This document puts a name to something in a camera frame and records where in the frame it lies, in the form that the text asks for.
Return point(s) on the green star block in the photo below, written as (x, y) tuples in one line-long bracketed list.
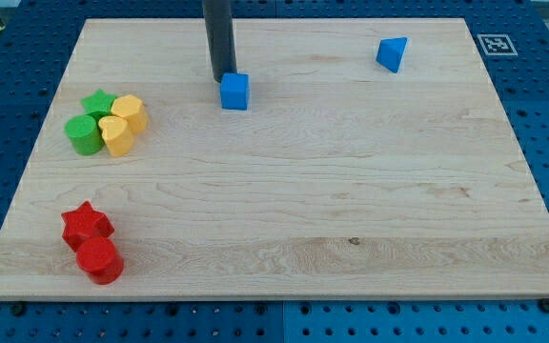
[(98, 104)]

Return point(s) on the white fiducial marker tag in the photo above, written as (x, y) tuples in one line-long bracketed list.
[(497, 44)]

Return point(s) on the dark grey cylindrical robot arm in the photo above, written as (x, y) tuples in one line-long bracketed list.
[(220, 34)]

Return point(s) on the blue cube block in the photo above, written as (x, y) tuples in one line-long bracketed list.
[(235, 91)]

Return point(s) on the red star block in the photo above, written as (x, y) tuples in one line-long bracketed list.
[(84, 223)]

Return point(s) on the green cylinder block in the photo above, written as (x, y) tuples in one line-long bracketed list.
[(84, 135)]

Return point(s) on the red cylinder block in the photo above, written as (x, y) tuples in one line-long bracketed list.
[(99, 260)]

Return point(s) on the yellow heart block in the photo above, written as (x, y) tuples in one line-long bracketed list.
[(116, 134)]

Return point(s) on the blue triangular prism block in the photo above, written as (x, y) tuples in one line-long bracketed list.
[(390, 53)]

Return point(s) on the light wooden board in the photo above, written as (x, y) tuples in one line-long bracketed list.
[(342, 180)]

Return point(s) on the yellow hexagon block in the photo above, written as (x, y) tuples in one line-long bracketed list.
[(133, 110)]

